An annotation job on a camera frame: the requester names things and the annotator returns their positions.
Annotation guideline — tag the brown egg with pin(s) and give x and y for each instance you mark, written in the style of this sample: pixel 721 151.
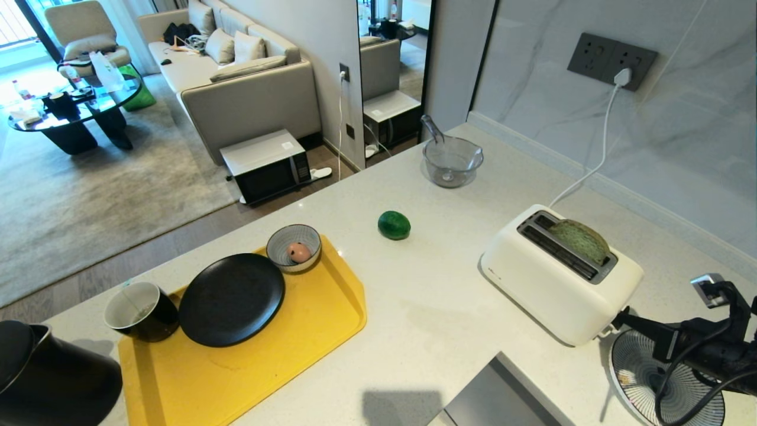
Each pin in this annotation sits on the brown egg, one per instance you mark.
pixel 299 252

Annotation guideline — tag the black round plate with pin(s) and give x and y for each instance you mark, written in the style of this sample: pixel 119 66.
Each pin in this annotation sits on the black round plate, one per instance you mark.
pixel 232 300

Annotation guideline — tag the bread slice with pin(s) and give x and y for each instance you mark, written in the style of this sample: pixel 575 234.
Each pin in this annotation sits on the bread slice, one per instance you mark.
pixel 582 239

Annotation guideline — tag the clear glass bowl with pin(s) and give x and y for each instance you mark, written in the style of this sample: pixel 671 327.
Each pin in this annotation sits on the clear glass bowl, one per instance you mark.
pixel 452 163

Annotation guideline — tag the black glass coffee table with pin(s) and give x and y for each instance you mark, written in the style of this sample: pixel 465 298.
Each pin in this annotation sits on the black glass coffee table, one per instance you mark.
pixel 71 115

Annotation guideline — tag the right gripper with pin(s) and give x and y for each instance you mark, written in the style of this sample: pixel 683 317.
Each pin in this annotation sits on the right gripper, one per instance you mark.
pixel 709 355

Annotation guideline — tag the clear plastic spoon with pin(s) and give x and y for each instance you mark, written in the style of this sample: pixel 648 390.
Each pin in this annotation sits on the clear plastic spoon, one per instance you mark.
pixel 432 128

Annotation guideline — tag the yellow plastic tray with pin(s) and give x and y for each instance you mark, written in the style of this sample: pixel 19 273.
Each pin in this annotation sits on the yellow plastic tray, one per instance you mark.
pixel 307 331

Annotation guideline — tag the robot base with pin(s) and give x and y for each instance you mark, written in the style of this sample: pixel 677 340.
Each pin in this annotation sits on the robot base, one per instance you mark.
pixel 502 393

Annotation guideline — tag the green lime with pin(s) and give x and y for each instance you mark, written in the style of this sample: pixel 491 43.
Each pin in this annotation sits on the green lime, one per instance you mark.
pixel 394 225

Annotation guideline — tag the long beige cushion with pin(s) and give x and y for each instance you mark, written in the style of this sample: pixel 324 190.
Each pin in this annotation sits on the long beige cushion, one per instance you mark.
pixel 248 68

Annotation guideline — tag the black mug white inside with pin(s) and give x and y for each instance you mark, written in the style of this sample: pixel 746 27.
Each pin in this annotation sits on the black mug white inside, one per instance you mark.
pixel 155 322

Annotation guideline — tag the green bag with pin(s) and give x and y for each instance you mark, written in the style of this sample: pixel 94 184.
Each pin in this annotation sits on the green bag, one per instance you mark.
pixel 141 94

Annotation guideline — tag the white power plug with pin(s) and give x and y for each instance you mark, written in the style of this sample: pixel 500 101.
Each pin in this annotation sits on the white power plug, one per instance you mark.
pixel 623 77

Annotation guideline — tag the black bag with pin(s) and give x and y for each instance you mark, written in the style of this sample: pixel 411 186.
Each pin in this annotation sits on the black bag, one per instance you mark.
pixel 180 32

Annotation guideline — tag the tall black framed mirror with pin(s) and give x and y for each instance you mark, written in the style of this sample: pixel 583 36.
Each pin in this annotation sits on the tall black framed mirror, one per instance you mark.
pixel 390 83

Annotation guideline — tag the beige armchair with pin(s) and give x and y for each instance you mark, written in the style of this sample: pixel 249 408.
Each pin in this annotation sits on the beige armchair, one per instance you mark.
pixel 86 32

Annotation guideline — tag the small patterned ceramic bowl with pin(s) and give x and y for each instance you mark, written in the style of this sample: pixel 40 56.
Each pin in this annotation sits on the small patterned ceramic bowl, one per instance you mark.
pixel 278 247

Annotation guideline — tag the grey wall socket panel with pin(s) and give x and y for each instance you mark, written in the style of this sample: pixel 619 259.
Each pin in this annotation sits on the grey wall socket panel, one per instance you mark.
pixel 597 56

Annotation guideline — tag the grey rug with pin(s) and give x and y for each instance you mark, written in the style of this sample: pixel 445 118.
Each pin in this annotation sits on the grey rug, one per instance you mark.
pixel 89 195

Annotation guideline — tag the black kettle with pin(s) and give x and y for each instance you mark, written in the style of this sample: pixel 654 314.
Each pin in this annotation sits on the black kettle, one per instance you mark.
pixel 53 378

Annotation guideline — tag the small dark wall socket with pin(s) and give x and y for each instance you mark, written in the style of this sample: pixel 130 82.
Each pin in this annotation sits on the small dark wall socket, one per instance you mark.
pixel 344 72

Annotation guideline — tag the white toaster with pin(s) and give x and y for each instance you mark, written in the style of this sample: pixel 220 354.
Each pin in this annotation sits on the white toaster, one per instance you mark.
pixel 556 290

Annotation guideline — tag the beige sofa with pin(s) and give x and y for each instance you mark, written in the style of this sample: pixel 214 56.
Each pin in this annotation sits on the beige sofa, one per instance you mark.
pixel 248 100

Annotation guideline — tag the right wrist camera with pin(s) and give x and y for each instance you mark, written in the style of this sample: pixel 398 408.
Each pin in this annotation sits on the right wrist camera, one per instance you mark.
pixel 709 290

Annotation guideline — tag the white plastic bag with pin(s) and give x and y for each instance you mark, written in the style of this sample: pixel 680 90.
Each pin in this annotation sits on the white plastic bag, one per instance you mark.
pixel 107 71

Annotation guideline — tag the white black microwave oven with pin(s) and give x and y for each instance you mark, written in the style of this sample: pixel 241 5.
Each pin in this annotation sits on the white black microwave oven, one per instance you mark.
pixel 266 168

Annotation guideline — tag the striped patterned plate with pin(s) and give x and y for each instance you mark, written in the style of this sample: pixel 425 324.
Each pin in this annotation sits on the striped patterned plate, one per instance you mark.
pixel 636 370

